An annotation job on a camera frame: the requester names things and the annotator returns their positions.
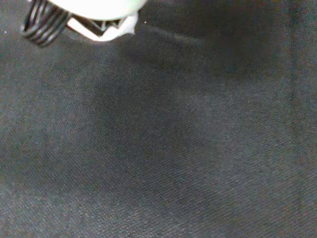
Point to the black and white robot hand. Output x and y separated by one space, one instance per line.
99 15

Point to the black cloth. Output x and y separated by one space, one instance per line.
173 138

